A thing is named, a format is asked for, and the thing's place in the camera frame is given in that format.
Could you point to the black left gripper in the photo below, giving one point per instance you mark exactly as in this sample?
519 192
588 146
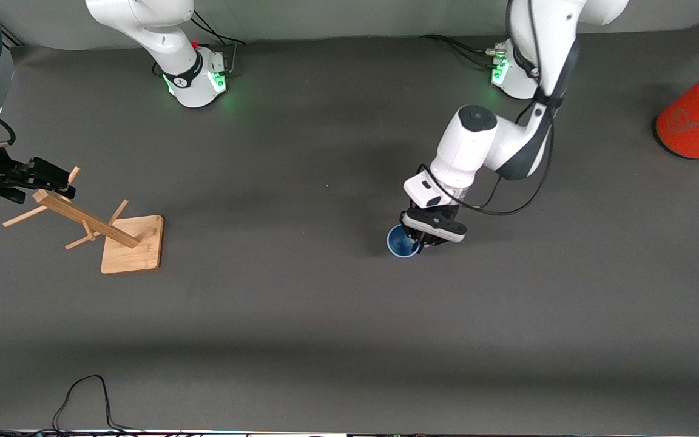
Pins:
447 213

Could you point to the light blue cup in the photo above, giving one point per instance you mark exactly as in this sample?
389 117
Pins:
399 243

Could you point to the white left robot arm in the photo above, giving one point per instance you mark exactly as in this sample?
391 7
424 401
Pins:
465 152

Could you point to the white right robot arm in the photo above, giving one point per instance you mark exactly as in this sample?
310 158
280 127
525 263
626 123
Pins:
179 60

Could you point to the dark grey table cloth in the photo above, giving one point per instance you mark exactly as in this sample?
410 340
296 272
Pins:
349 303

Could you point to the wooden mug tree rack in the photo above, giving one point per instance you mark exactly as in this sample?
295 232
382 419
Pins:
131 255

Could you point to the orange cylinder with grey lid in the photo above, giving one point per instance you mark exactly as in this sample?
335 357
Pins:
695 121

